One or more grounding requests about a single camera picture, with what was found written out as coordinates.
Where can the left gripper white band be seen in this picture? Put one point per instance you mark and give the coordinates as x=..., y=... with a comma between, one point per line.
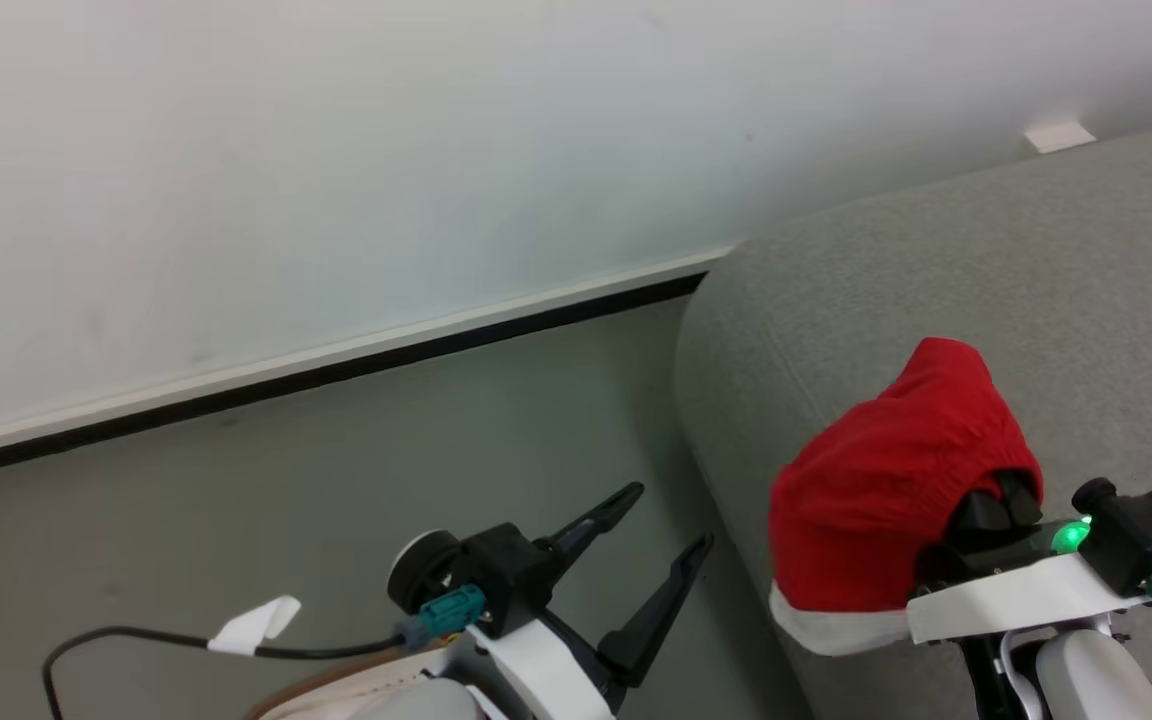
x=546, y=670

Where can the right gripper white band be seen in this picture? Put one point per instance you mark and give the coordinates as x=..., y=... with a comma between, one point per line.
x=1016, y=598

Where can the red garment with white trim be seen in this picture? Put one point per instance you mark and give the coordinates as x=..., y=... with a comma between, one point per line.
x=886, y=480

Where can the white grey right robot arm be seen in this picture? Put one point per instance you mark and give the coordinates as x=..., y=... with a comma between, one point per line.
x=1086, y=680

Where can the beige laundry basket brown rim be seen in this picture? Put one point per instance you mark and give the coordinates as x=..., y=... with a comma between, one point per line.
x=326, y=692

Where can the grey fabric sofa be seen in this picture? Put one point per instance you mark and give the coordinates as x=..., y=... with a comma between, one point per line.
x=936, y=270

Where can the black and white baseboard strip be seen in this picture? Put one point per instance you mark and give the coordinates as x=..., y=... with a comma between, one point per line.
x=336, y=368

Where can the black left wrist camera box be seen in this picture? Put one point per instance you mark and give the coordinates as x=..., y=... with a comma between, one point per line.
x=501, y=580

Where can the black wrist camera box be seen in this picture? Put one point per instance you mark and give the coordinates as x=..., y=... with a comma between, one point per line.
x=1141, y=535
x=501, y=580

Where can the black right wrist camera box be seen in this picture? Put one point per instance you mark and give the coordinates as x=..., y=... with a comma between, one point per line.
x=1141, y=535

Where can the small white wall block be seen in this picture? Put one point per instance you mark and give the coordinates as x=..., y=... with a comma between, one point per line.
x=1060, y=137

